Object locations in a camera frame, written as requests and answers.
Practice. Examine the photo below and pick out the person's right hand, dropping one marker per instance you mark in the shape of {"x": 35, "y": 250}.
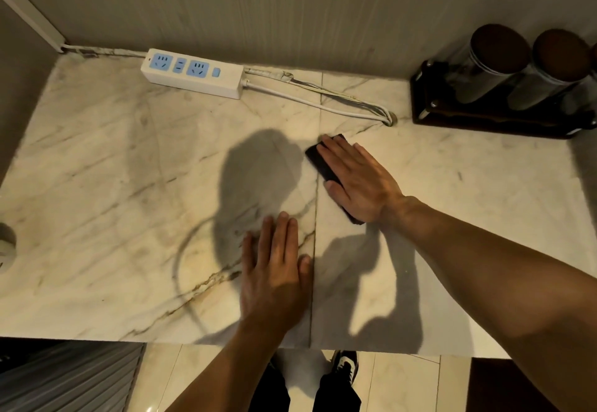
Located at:
{"x": 366, "y": 187}

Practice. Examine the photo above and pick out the person's left hand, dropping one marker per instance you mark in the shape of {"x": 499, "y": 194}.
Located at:
{"x": 273, "y": 285}

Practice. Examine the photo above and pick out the person's right little finger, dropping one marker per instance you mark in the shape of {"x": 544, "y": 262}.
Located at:
{"x": 367, "y": 158}

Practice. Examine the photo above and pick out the person's right middle finger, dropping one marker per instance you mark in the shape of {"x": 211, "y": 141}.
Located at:
{"x": 341, "y": 151}

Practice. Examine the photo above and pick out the person's right thumb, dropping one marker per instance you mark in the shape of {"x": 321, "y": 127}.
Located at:
{"x": 336, "y": 193}

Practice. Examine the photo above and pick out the person's left thumb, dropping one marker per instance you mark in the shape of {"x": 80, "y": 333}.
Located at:
{"x": 305, "y": 274}

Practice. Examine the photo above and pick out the person's left little finger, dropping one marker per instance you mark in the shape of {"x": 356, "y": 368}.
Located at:
{"x": 247, "y": 257}

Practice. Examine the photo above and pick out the person's left middle finger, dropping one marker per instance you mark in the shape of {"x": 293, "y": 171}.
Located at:
{"x": 280, "y": 241}

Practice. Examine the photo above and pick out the black wiping pad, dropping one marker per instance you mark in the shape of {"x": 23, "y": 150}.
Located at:
{"x": 319, "y": 163}

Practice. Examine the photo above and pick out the person's right forearm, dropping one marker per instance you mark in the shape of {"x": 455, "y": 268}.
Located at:
{"x": 503, "y": 285}

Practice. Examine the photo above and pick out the person's left forearm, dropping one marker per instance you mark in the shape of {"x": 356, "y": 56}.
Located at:
{"x": 219, "y": 369}

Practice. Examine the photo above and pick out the black and white shoe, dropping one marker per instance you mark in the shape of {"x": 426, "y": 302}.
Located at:
{"x": 345, "y": 364}

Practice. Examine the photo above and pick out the person's black trousers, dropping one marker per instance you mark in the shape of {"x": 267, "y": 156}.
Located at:
{"x": 336, "y": 395}

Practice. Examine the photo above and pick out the black wooden tray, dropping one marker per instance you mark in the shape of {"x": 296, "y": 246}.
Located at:
{"x": 489, "y": 120}

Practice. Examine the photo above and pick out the glass jar brown lid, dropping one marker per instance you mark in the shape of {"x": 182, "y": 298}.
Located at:
{"x": 552, "y": 71}
{"x": 583, "y": 94}
{"x": 489, "y": 64}

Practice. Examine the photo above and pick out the white power strip blue sockets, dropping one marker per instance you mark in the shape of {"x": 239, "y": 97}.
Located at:
{"x": 193, "y": 75}

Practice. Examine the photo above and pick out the grey ribbed cabinet panel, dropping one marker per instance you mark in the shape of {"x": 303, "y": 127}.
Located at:
{"x": 70, "y": 376}

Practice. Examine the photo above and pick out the white corner trim strip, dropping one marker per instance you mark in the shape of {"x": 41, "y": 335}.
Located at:
{"x": 32, "y": 12}

